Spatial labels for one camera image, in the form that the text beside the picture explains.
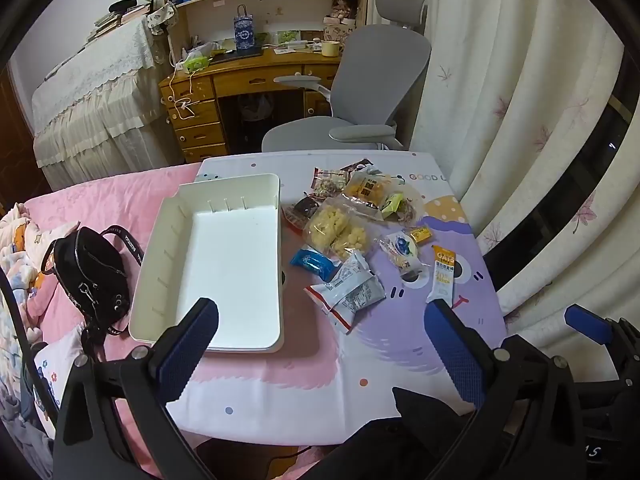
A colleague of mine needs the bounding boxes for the red-edged dark chocolate packet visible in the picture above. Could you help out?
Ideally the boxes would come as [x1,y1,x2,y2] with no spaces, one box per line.
[281,196,323,233]

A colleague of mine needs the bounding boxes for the yellow cake packet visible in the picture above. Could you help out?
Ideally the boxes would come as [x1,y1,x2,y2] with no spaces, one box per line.
[341,171,396,211]

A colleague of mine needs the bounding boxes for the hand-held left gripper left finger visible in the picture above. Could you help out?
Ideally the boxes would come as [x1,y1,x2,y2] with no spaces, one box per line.
[52,297,219,480]

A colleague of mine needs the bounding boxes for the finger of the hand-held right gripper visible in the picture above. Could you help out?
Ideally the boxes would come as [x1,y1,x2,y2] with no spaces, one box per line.
[564,304,640,383]

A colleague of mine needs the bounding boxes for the white floral curtain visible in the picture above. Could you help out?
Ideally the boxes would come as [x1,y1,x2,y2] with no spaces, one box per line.
[367,0,640,351]

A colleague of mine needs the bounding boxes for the large yellow puffs packet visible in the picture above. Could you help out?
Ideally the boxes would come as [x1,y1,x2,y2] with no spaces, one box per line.
[302,197,376,261]

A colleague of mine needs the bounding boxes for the white lace cover cloth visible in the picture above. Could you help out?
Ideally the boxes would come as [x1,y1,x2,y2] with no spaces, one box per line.
[31,15,173,191]

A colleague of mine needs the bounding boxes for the red-edged mixed nuts packet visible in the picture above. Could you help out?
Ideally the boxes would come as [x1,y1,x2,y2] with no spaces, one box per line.
[309,166,351,201]

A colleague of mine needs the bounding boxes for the blue paper gift bag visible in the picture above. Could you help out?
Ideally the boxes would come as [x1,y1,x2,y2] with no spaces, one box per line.
[233,4,257,53]

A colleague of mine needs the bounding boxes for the wooden bookshelf hutch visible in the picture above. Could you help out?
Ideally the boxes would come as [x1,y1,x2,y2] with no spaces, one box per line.
[157,0,371,56]

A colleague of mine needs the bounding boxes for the blue snack packet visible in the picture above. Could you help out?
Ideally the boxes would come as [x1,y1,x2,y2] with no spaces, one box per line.
[291,247,336,281]

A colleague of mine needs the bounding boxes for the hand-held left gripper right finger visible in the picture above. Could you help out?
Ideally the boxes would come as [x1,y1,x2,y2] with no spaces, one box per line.
[424,299,586,480]

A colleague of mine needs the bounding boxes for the grey red-edged snack packet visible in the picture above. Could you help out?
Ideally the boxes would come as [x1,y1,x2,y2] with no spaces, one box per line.
[304,275,387,333]

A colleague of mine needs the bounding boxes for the cartoon printed cloth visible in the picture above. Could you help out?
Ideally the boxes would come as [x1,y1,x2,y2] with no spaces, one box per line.
[165,152,508,446]

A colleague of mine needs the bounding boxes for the white plastic tray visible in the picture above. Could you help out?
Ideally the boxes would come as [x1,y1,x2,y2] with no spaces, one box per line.
[128,173,286,354]

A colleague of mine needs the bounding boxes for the wooden desk with drawers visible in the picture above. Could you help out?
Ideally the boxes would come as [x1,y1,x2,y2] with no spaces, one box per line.
[159,47,346,163]

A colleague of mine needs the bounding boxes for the trash bag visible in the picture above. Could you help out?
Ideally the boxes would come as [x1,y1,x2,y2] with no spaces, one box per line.
[239,94,273,122]

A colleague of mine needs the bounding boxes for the pink bedsheet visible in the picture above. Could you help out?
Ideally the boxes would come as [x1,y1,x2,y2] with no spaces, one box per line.
[22,162,351,480]

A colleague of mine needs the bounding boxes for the cartoon print blanket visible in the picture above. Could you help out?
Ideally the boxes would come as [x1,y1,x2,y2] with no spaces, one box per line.
[0,202,81,480]

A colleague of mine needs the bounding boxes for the grey office chair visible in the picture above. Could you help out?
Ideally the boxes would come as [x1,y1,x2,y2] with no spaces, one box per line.
[261,0,432,153]

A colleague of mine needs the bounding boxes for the brown-haired doll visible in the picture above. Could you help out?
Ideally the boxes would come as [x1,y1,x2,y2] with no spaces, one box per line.
[327,0,358,23]

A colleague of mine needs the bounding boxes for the small green snack packet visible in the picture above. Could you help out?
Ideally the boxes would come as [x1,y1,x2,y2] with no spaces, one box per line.
[382,192,407,221]

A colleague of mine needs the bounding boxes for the black handbag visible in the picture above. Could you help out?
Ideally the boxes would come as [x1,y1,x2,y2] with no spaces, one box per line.
[40,225,146,361]

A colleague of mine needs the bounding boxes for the brown snack packet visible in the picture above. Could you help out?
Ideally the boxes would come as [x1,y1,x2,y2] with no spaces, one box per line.
[397,187,426,223]

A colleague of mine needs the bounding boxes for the orange white oat bar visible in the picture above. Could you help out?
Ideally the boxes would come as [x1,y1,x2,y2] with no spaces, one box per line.
[426,245,463,309]

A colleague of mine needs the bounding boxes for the white charging cable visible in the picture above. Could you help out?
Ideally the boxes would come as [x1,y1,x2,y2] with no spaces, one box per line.
[165,60,201,121]

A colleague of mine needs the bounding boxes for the stack of books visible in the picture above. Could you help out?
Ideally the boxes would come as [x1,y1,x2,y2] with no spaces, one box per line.
[87,2,151,43]

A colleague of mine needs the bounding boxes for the floral tote bag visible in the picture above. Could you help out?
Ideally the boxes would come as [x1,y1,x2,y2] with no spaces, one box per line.
[147,2,181,36]

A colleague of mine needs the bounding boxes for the brown wooden door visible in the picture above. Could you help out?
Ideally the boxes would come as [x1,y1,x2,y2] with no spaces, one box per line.
[0,70,51,201]

